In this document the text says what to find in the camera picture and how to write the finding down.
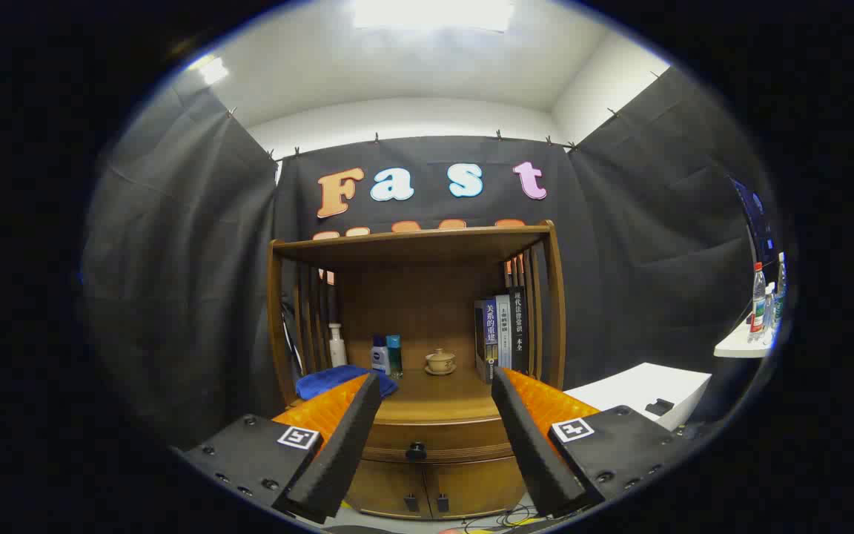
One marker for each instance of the dark blue monitor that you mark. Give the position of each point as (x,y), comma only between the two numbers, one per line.
(757,215)

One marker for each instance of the teal clear bottle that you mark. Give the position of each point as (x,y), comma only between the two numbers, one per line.
(395,356)

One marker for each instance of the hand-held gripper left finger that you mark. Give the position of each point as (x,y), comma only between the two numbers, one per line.
(353,430)

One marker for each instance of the small clear water bottle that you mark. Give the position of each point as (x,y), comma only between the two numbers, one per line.
(770,311)

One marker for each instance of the wooden cabinet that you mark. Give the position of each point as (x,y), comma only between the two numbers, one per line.
(427,297)

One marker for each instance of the blue towel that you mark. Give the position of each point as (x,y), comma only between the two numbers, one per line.
(323,382)

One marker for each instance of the white pump bottle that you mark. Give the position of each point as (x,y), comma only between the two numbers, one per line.
(337,352)

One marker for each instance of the wooden drawer with black knob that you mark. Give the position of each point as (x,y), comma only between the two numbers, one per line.
(464,439)

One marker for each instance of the white printer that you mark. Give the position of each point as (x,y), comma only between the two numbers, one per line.
(634,386)

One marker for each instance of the beige lidded teacup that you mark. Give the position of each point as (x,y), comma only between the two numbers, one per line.
(441,360)

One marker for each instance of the white side shelf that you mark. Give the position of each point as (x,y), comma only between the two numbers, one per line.
(738,345)

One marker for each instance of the wooden countertop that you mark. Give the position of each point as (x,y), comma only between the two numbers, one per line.
(442,400)

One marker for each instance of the small ceiling light panel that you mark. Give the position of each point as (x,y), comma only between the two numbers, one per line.
(212,70)

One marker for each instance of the beige saucer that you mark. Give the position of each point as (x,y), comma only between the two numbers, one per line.
(441,372)

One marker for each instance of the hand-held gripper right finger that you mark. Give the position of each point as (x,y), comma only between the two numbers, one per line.
(523,437)

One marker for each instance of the white bottle with blue cap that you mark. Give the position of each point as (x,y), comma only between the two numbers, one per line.
(380,360)

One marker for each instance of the book with blue spine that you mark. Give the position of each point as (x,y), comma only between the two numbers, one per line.
(490,334)

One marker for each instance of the large ceiling light panel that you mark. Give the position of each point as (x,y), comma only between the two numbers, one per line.
(434,13)

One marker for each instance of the green label water bottle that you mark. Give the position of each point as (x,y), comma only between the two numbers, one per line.
(780,289)

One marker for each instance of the wooden cabinet door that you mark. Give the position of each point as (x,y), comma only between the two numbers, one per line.
(382,486)
(471,486)

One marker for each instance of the book with pale spine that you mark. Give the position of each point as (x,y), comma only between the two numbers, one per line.
(503,326)

